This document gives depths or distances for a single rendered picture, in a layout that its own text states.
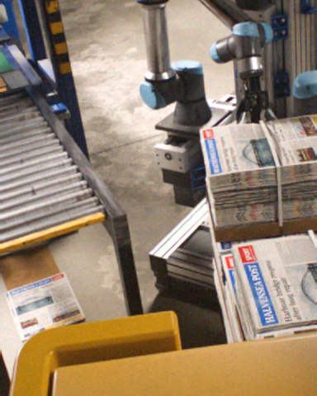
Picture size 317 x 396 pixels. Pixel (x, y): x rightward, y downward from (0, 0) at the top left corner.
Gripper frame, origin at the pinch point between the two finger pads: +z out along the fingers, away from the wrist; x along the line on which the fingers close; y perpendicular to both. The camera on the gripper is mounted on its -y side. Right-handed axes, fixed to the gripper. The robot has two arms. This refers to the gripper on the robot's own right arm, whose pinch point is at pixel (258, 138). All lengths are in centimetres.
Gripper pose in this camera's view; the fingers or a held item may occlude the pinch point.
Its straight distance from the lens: 219.2
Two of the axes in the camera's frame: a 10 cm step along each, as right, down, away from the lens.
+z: 1.3, 9.9, 0.1
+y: -0.1, 0.1, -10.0
